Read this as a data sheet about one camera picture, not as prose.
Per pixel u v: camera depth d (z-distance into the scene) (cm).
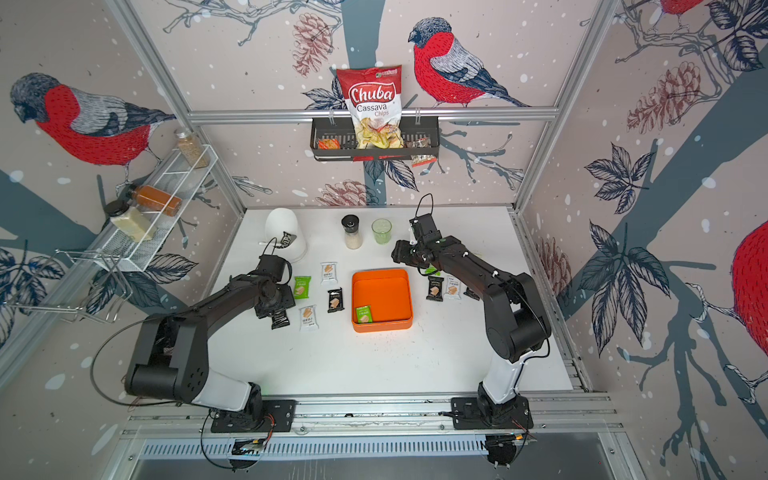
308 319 90
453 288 96
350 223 101
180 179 87
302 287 97
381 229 110
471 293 95
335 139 94
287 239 106
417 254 71
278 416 73
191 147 85
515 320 47
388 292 98
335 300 93
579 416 74
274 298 76
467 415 73
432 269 74
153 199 73
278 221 100
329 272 101
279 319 90
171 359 44
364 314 90
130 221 66
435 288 95
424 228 73
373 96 81
